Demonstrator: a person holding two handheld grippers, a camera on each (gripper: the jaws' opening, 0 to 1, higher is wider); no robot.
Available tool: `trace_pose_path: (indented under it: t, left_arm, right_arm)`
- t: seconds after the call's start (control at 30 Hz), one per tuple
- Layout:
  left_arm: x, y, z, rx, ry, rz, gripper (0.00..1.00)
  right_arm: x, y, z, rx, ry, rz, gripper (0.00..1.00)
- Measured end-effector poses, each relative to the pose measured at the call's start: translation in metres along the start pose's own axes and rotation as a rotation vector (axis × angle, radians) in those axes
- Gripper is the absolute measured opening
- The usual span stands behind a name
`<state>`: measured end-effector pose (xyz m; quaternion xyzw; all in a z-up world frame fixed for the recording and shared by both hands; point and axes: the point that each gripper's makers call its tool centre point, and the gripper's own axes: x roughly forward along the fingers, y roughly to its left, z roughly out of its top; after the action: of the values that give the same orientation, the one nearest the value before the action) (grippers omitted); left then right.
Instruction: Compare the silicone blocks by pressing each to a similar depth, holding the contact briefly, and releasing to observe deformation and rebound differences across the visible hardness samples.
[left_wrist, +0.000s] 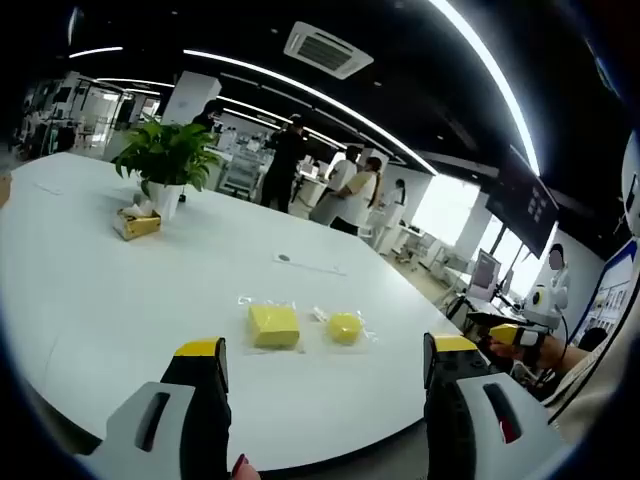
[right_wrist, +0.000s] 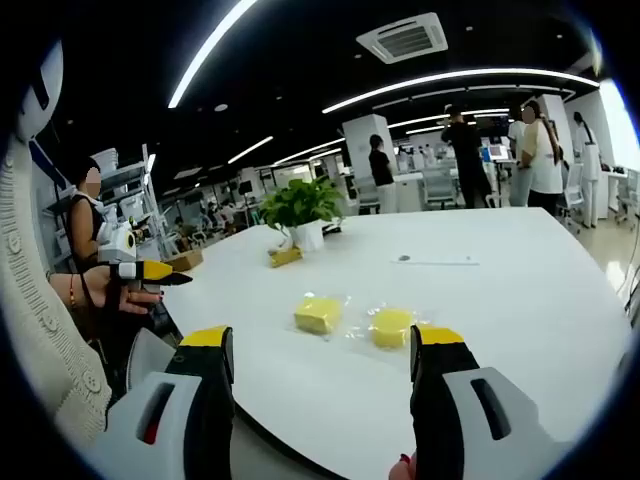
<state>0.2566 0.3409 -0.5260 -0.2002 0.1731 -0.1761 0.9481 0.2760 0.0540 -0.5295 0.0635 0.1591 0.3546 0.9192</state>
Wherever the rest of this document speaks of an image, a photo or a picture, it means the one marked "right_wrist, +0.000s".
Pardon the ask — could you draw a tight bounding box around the white plastic object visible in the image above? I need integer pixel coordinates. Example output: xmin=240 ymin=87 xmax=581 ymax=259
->
xmin=124 ymin=327 xmax=177 ymax=392

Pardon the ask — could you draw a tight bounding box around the white square pillar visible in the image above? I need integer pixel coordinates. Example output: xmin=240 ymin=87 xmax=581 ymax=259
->
xmin=342 ymin=113 xmax=400 ymax=214

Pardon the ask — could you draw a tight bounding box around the square yellow silicone block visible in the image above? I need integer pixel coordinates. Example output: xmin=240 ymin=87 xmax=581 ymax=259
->
xmin=293 ymin=295 xmax=344 ymax=336

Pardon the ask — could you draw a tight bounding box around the white worn device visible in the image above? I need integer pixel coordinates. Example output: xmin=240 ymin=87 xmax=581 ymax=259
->
xmin=13 ymin=38 xmax=66 ymax=147

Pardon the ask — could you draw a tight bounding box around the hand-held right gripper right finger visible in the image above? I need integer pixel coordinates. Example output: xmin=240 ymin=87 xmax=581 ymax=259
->
xmin=409 ymin=324 xmax=576 ymax=480

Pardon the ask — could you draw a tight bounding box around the person's right hand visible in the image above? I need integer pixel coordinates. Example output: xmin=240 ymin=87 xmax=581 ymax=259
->
xmin=389 ymin=451 xmax=419 ymax=480

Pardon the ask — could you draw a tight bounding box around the short ceiling light strip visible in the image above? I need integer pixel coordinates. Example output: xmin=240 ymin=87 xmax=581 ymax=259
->
xmin=227 ymin=135 xmax=275 ymax=166

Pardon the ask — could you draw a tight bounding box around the clear plastic wrap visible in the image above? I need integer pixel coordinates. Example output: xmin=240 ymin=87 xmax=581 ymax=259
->
xmin=344 ymin=301 xmax=443 ymax=355
xmin=285 ymin=291 xmax=353 ymax=343

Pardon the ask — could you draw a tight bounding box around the grey office chair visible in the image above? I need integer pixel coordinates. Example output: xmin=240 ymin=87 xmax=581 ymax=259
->
xmin=422 ymin=168 xmax=457 ymax=210
xmin=555 ymin=163 xmax=585 ymax=235

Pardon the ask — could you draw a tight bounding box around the curved ceiling light strip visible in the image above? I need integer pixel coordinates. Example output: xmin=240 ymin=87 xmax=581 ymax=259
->
xmin=321 ymin=68 xmax=601 ymax=115

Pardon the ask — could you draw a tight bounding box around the ceiling air vent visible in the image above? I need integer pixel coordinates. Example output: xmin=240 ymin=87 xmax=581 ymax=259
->
xmin=355 ymin=11 xmax=449 ymax=66

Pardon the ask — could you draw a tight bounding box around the white storage shelf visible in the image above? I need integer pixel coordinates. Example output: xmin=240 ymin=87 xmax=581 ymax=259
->
xmin=97 ymin=144 xmax=169 ymax=249

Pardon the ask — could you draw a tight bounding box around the person's left hand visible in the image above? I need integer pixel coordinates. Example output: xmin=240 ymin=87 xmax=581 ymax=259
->
xmin=84 ymin=267 xmax=164 ymax=316

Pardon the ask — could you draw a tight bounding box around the cream knit sweater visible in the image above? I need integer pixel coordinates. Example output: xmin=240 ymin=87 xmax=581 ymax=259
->
xmin=0 ymin=134 xmax=114 ymax=447

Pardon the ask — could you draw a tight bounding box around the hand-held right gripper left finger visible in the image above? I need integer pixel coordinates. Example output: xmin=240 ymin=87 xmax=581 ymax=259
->
xmin=92 ymin=324 xmax=236 ymax=480

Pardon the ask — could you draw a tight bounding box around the cardboard box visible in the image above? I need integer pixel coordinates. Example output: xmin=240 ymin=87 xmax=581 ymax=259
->
xmin=163 ymin=248 xmax=205 ymax=273

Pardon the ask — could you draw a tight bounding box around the round yellow silicone block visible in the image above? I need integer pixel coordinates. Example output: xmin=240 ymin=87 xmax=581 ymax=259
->
xmin=368 ymin=308 xmax=414 ymax=352

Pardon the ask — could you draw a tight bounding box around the potted green plant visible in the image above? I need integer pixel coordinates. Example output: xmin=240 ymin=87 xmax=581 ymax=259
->
xmin=258 ymin=177 xmax=347 ymax=252

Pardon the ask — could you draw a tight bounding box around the long ceiling light strip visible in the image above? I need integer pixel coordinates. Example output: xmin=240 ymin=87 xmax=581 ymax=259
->
xmin=167 ymin=0 xmax=259 ymax=110

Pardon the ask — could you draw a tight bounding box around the small yellow silicone block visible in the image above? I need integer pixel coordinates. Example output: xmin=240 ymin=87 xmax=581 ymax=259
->
xmin=269 ymin=246 xmax=305 ymax=269

